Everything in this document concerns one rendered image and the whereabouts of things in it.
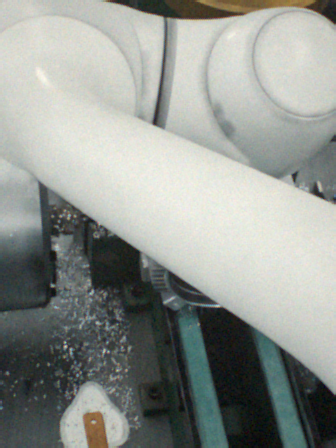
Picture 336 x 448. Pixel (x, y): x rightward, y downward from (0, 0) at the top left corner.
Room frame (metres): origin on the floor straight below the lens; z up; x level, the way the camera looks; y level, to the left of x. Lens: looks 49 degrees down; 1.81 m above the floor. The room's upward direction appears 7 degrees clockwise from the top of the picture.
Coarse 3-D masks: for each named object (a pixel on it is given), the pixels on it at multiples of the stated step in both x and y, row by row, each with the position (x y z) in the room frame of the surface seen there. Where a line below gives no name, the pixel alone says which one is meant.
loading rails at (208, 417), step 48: (144, 288) 0.71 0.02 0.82; (192, 336) 0.58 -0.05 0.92; (240, 336) 0.62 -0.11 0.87; (144, 384) 0.56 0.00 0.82; (192, 384) 0.51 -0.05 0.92; (240, 384) 0.59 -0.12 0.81; (288, 384) 0.53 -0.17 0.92; (192, 432) 0.45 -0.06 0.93; (240, 432) 0.50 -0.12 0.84; (288, 432) 0.47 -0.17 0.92
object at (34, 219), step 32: (0, 160) 0.61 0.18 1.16; (0, 192) 0.58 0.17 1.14; (32, 192) 0.59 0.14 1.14; (0, 224) 0.56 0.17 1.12; (32, 224) 0.56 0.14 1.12; (64, 224) 0.61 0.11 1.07; (0, 256) 0.54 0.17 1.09; (32, 256) 0.55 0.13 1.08; (0, 288) 0.53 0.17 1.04; (32, 288) 0.54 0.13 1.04
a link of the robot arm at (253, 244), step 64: (0, 0) 0.46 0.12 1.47; (64, 0) 0.46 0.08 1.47; (0, 64) 0.40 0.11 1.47; (64, 64) 0.39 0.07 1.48; (128, 64) 0.42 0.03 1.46; (0, 128) 0.38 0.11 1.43; (64, 128) 0.31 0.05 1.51; (128, 128) 0.30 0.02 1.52; (64, 192) 0.28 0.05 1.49; (128, 192) 0.26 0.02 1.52; (192, 192) 0.25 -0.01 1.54; (256, 192) 0.24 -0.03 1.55; (192, 256) 0.22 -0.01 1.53; (256, 256) 0.21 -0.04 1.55; (320, 256) 0.20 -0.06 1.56; (256, 320) 0.19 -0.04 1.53; (320, 320) 0.17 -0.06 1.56
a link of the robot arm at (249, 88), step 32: (192, 32) 0.47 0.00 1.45; (224, 32) 0.46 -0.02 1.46; (256, 32) 0.44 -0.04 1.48; (288, 32) 0.44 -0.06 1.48; (320, 32) 0.45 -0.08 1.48; (192, 64) 0.45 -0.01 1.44; (224, 64) 0.43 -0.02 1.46; (256, 64) 0.42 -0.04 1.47; (288, 64) 0.42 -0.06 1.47; (320, 64) 0.43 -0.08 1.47; (160, 96) 0.43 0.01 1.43; (192, 96) 0.43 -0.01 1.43; (224, 96) 0.42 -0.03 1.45; (256, 96) 0.41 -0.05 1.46; (288, 96) 0.41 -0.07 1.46; (320, 96) 0.41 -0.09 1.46; (192, 128) 0.42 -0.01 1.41; (224, 128) 0.41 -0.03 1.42; (256, 128) 0.40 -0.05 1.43; (288, 128) 0.40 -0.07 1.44; (320, 128) 0.41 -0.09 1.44; (256, 160) 0.41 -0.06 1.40; (288, 160) 0.41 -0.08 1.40
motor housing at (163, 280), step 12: (288, 180) 0.72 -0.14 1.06; (156, 264) 0.60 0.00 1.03; (156, 276) 0.60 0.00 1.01; (168, 276) 0.60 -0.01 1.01; (156, 288) 0.60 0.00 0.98; (168, 288) 0.60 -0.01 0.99; (180, 288) 0.62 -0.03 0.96; (192, 288) 0.63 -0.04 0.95; (180, 300) 0.60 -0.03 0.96; (192, 300) 0.61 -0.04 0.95; (204, 300) 0.62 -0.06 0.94
